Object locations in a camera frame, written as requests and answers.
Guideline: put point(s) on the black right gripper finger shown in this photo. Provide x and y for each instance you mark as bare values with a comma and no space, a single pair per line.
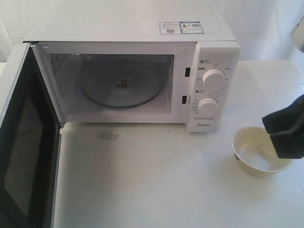
285,118
289,144

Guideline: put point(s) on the cream ceramic bowl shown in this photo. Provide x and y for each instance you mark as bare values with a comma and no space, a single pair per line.
255,153

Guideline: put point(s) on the white microwave oven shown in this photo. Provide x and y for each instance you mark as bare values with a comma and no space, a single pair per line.
29,143

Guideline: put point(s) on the glass microwave turntable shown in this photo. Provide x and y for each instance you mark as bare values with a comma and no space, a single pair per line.
123,82

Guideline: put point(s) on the white Midea microwave body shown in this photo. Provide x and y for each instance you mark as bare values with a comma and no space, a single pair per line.
183,38

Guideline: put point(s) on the lower white timer knob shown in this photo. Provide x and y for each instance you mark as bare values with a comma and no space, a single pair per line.
207,106

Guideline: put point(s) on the upper white power knob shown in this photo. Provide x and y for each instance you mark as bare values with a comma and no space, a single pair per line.
213,79

